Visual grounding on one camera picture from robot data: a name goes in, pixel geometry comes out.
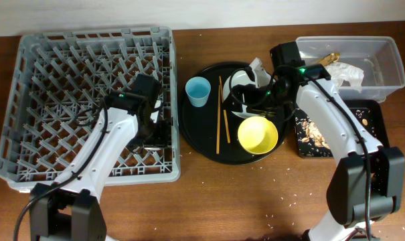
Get gold snack wrapper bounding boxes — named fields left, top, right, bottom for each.
left=312, top=52, right=341, bottom=66

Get clear plastic waste bin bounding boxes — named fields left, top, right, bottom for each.
left=296, top=36, right=405, bottom=102

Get wooden chopstick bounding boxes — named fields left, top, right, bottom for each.
left=219, top=76, right=231, bottom=144
left=216, top=85, right=221, bottom=155

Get white napkin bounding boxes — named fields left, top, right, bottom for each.
left=325, top=62, right=364, bottom=92

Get yellow bowl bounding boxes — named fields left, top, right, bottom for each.
left=238, top=116, right=279, bottom=155

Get food scraps pile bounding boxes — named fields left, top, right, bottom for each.
left=301, top=120, right=330, bottom=149

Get black rectangular waste tray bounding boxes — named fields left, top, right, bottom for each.
left=294, top=100, right=390, bottom=158

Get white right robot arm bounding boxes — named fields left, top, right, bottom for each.
left=223, top=42, right=405, bottom=240

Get left wooden chopstick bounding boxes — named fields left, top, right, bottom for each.
left=216, top=85, right=221, bottom=155

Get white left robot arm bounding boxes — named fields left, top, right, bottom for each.
left=13, top=74, right=171, bottom=240

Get pale grey plate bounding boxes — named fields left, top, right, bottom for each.
left=223, top=66, right=276, bottom=112

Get right wooden chopstick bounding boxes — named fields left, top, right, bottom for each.
left=219, top=76, right=231, bottom=144

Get grey dishwasher rack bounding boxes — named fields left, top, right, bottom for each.
left=0, top=27, right=181, bottom=193

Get light blue cup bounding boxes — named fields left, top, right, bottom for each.
left=185, top=76, right=211, bottom=108

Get round black tray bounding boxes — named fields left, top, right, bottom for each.
left=178, top=62, right=270, bottom=165

